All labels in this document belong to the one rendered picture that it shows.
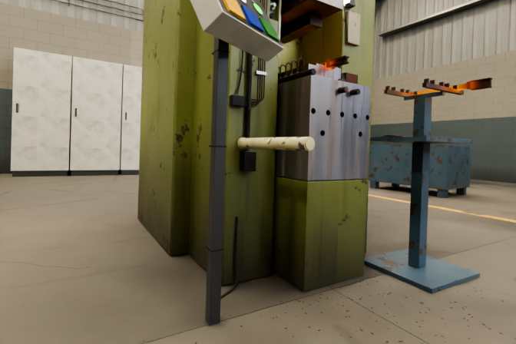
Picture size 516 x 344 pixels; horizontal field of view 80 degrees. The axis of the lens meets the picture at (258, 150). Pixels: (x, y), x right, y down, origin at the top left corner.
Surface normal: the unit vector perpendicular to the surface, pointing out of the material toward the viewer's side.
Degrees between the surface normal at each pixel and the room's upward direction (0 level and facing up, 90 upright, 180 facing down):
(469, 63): 90
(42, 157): 90
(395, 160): 90
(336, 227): 90
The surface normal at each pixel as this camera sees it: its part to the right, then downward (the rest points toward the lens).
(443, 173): -0.80, -0.02
